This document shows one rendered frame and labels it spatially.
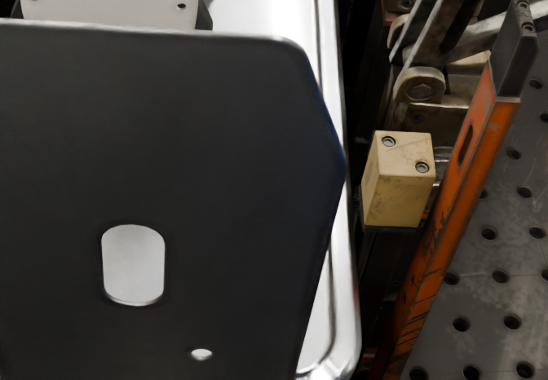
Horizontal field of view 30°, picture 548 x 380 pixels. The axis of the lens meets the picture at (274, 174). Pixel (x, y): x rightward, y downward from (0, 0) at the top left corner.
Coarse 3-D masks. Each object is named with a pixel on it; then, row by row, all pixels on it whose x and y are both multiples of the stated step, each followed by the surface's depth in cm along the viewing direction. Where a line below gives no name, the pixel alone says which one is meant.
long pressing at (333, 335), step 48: (240, 0) 75; (288, 0) 76; (336, 0) 76; (336, 48) 73; (336, 96) 70; (144, 240) 62; (336, 240) 63; (144, 288) 60; (336, 288) 61; (336, 336) 59
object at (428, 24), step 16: (432, 0) 62; (448, 0) 58; (464, 0) 58; (480, 0) 58; (416, 16) 63; (432, 16) 59; (448, 16) 59; (464, 16) 59; (400, 32) 65; (416, 32) 64; (432, 32) 60; (448, 32) 60; (400, 48) 65; (416, 48) 62; (432, 48) 61; (448, 48) 61; (400, 64) 66; (416, 64) 62; (432, 64) 62
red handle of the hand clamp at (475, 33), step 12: (540, 0) 61; (504, 12) 62; (540, 12) 61; (468, 24) 63; (480, 24) 63; (492, 24) 62; (540, 24) 61; (468, 36) 63; (480, 36) 62; (492, 36) 62; (408, 48) 64; (456, 48) 63; (468, 48) 63; (480, 48) 63; (492, 48) 63; (456, 60) 64
